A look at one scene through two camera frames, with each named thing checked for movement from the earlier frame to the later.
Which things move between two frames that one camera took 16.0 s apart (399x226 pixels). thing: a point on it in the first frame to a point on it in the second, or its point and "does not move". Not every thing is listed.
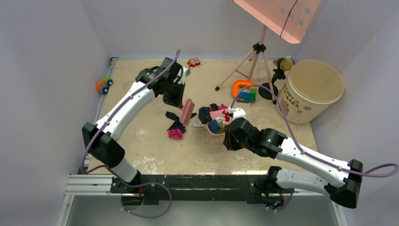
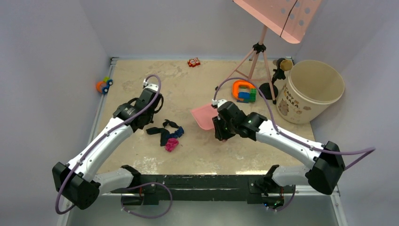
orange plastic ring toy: [235, 87] does not move
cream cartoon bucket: [311, 86] does not move
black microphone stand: [283, 64] does not move
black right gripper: [228, 142] to [219, 133]
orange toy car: [102, 86] does not move
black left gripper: [177, 101] to [136, 98]
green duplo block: [253, 93] does not move
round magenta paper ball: [175, 133] to [171, 144]
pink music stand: [289, 19] does not move
